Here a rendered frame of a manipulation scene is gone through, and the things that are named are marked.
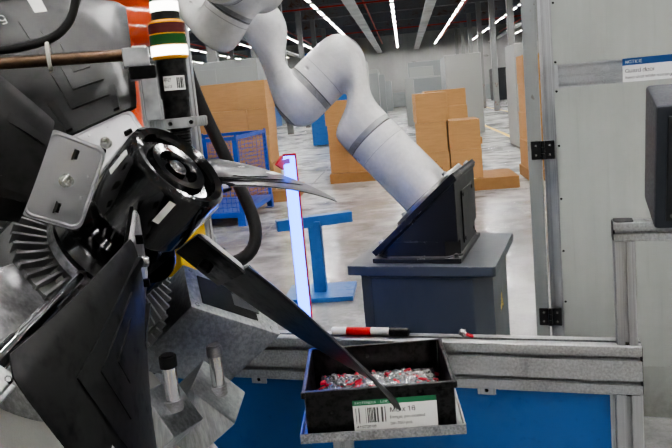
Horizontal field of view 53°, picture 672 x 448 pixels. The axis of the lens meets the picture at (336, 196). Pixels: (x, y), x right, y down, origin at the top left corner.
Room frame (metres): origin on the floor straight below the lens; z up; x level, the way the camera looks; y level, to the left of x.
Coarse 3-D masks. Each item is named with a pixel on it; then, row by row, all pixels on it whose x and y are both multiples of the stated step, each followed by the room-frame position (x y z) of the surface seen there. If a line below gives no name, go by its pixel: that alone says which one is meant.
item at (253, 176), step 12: (216, 168) 1.01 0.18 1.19; (228, 168) 1.02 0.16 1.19; (240, 168) 1.03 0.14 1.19; (252, 168) 1.05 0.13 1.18; (228, 180) 0.85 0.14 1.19; (240, 180) 0.87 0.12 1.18; (252, 180) 0.89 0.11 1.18; (264, 180) 0.92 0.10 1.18; (276, 180) 0.96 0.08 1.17; (288, 180) 1.00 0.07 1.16; (312, 192) 0.96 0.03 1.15
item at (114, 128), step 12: (108, 120) 0.80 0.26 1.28; (120, 120) 0.80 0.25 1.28; (132, 120) 0.80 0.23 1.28; (84, 132) 0.79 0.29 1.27; (96, 132) 0.79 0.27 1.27; (108, 132) 0.79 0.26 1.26; (120, 132) 0.79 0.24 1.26; (96, 144) 0.78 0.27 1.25; (120, 144) 0.78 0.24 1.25; (108, 156) 0.77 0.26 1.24
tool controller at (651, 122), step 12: (648, 96) 0.99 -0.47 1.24; (660, 96) 0.95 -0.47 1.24; (648, 108) 0.99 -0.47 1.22; (660, 108) 0.92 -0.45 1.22; (648, 120) 0.99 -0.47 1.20; (660, 120) 0.92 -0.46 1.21; (648, 132) 1.00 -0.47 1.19; (660, 132) 0.92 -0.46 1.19; (648, 144) 1.00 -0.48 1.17; (660, 144) 0.93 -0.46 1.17; (648, 156) 1.00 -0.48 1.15; (660, 156) 0.93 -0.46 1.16; (648, 168) 1.01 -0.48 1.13; (660, 168) 0.94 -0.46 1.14; (648, 180) 1.01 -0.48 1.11; (660, 180) 0.94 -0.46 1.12; (648, 192) 1.01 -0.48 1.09; (660, 192) 0.95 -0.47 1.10; (648, 204) 1.01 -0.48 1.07; (660, 204) 0.95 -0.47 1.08; (660, 216) 0.96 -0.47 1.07
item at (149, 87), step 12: (132, 48) 0.80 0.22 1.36; (144, 48) 0.80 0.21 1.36; (132, 60) 0.80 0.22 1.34; (144, 60) 0.80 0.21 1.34; (132, 72) 0.79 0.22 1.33; (144, 72) 0.79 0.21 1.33; (144, 84) 0.80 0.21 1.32; (156, 84) 0.80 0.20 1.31; (144, 96) 0.80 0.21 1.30; (156, 96) 0.80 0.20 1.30; (144, 108) 0.80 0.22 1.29; (156, 108) 0.80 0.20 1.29; (156, 120) 0.80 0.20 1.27; (168, 120) 0.79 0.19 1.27; (180, 120) 0.79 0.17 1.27; (192, 120) 0.79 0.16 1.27; (204, 120) 0.81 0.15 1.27
